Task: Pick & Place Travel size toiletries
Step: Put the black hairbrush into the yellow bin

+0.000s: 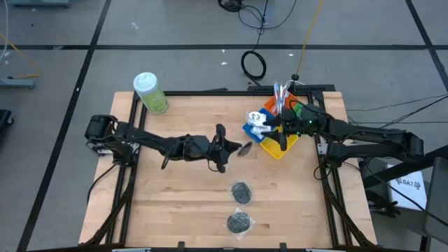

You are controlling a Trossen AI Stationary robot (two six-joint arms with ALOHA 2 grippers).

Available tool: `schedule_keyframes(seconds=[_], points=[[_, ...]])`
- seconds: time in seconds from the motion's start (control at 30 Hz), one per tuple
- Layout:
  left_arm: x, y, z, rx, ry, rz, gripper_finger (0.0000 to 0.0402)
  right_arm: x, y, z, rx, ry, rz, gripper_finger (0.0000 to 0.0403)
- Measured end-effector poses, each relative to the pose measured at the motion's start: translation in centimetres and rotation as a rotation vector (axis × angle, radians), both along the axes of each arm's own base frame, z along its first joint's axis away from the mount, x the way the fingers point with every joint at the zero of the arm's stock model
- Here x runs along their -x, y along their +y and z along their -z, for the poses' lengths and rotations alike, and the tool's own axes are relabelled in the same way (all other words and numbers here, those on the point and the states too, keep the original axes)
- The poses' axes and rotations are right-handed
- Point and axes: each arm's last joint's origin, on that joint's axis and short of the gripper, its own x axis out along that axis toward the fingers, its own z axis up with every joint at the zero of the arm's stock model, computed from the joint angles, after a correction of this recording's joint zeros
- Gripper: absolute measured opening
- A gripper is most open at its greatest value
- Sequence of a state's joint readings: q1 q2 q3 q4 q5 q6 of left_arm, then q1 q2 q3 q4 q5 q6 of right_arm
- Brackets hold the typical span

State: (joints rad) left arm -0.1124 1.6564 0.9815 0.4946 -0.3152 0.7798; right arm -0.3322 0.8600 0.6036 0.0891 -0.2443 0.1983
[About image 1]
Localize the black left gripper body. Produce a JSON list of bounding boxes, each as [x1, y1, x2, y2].
[[181, 124, 228, 174]]

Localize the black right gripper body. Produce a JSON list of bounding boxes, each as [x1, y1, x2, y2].
[[281, 104, 328, 137]]

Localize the clear bag of white cotton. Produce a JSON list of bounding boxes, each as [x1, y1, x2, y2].
[[248, 124, 273, 140], [246, 110, 270, 127]]

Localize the clear bag of toothbrushes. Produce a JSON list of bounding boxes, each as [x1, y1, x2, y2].
[[273, 80, 292, 116]]

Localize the clear bag of black pads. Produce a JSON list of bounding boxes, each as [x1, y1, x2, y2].
[[225, 208, 256, 242], [229, 179, 253, 207]]

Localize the yellow plastic basket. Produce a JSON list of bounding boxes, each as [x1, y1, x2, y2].
[[259, 125, 300, 160]]

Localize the orange plastic basket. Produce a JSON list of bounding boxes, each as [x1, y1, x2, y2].
[[263, 95, 292, 116]]

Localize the green plastic basket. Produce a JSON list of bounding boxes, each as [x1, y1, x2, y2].
[[288, 100, 306, 118]]

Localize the blue plastic basket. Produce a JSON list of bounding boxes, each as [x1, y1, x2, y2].
[[242, 107, 278, 144]]

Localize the green label wipes canister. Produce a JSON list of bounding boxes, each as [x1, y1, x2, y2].
[[132, 71, 170, 116]]

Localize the white cardboard box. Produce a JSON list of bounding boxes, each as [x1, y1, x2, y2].
[[386, 163, 428, 211]]

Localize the grey metal base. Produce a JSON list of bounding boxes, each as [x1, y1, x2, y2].
[[0, 78, 36, 90]]

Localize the black aluminium table frame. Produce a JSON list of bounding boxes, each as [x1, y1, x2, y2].
[[82, 83, 377, 248]]

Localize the black cable with coil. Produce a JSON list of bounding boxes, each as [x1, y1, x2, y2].
[[240, 0, 269, 81]]

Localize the black floor cable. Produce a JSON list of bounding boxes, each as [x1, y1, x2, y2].
[[217, 0, 298, 31], [346, 93, 448, 129]]

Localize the black camera gantry beam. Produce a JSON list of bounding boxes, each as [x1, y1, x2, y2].
[[362, 143, 448, 190]]

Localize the yellow floor cable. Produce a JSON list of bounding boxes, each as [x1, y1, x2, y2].
[[0, 33, 42, 78]]

